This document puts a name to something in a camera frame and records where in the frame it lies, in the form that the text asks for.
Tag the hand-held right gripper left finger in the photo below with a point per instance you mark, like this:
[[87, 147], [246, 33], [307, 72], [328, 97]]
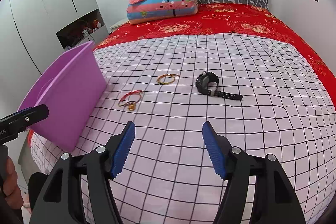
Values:
[[122, 153]]

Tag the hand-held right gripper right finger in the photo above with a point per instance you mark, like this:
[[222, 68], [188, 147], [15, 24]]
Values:
[[215, 153]]

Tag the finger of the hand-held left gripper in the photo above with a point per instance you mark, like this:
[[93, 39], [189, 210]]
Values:
[[31, 116], [25, 109]]

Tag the purple plastic basin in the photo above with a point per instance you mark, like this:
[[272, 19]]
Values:
[[71, 108]]

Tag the black wrist watch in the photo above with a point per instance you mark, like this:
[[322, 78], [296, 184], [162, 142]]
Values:
[[207, 81]]

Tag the person's left hand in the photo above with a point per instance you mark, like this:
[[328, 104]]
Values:
[[11, 182]]

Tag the white black grid sheet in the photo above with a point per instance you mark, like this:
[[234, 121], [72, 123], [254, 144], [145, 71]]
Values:
[[170, 187]]

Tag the white wardrobe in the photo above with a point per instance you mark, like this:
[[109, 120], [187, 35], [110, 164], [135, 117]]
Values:
[[39, 3]]

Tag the white nightstand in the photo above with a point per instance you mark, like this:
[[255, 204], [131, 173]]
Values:
[[118, 26]]

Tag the red patterned bedsheet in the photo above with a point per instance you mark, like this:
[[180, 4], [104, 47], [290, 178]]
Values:
[[236, 19]]

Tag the colourful striped folded quilt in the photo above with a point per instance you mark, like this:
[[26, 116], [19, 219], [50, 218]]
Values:
[[162, 8]]

